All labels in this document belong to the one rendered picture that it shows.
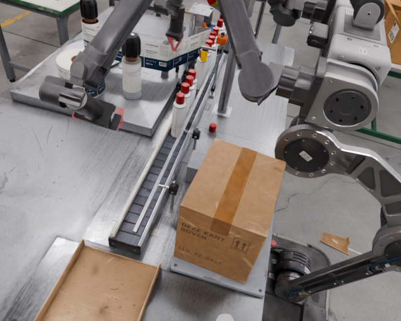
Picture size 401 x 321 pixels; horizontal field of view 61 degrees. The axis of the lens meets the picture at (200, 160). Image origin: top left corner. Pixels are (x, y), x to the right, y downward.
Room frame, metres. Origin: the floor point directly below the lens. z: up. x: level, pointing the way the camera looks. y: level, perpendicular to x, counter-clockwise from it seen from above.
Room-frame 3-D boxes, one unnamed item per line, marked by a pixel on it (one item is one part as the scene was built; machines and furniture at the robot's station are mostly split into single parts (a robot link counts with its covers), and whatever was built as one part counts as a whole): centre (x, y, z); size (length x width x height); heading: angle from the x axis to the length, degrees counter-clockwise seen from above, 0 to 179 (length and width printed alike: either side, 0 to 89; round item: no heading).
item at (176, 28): (1.43, 0.20, 1.20); 0.10 x 0.07 x 0.07; 173
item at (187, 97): (1.18, 0.11, 0.98); 0.05 x 0.05 x 0.20
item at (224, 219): (0.67, -0.12, 0.99); 0.30 x 0.24 x 0.27; 167
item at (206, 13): (1.81, 0.13, 1.14); 0.14 x 0.11 x 0.01; 173
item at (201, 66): (1.49, 0.07, 0.98); 0.05 x 0.05 x 0.20
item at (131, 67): (1.33, 0.37, 1.03); 0.09 x 0.09 x 0.30
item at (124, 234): (1.37, 0.09, 0.86); 1.65 x 0.08 x 0.04; 173
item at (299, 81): (0.69, -0.19, 1.45); 0.09 x 0.08 x 0.12; 168
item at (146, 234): (1.37, 0.09, 0.85); 1.65 x 0.11 x 0.05; 173
